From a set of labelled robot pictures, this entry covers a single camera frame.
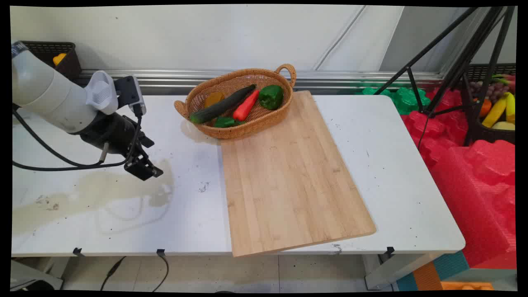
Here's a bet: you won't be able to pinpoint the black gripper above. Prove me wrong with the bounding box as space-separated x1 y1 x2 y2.
80 111 164 182

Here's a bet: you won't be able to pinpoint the dark green cucumber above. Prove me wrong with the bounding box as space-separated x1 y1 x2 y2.
189 84 257 124

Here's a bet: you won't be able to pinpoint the green leafy vegetable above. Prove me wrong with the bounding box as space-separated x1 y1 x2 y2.
213 116 247 128

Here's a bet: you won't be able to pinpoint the brown-yellow potato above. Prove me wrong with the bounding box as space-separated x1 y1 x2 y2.
204 92 226 108

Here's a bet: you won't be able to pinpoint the woven wicker basket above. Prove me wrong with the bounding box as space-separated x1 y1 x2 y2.
174 64 297 139

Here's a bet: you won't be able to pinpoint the orange-red carrot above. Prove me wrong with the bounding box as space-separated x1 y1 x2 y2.
232 90 260 122

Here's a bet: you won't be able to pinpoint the small black mesh basket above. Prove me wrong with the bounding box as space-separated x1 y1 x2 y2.
21 41 82 81

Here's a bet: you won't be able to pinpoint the bamboo cutting board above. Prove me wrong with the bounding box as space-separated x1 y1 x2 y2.
217 90 377 258

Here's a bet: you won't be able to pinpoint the green bell pepper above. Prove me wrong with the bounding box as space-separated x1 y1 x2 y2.
259 85 284 110

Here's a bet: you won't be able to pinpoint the white table leg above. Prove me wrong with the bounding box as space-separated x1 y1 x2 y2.
362 252 443 290

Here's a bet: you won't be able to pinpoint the teal and orange floor mat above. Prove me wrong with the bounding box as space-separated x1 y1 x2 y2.
395 251 471 292

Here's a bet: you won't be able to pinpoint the red foam mat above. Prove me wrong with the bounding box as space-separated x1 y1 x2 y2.
401 86 517 269

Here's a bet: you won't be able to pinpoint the large black fruit basket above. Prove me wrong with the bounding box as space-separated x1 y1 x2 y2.
461 63 516 145

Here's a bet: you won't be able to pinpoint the yellow toy banana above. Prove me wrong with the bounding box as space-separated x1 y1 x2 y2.
505 92 516 124
482 95 507 128

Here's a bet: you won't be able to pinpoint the purple toy grapes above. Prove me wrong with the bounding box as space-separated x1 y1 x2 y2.
469 80 511 104

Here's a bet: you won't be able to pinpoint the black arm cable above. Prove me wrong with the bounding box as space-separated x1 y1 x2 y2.
12 108 110 168
12 113 143 172

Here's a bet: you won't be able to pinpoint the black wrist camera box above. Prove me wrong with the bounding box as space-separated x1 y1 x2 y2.
114 76 147 117

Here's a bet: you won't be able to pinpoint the black floor cable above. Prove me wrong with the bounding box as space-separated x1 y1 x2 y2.
100 256 127 292
152 252 170 292

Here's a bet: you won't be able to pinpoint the silver metal wall rail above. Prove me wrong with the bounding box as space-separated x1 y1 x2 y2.
76 69 449 94

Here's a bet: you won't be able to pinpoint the black camera tripod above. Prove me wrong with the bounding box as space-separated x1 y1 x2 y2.
373 6 516 147

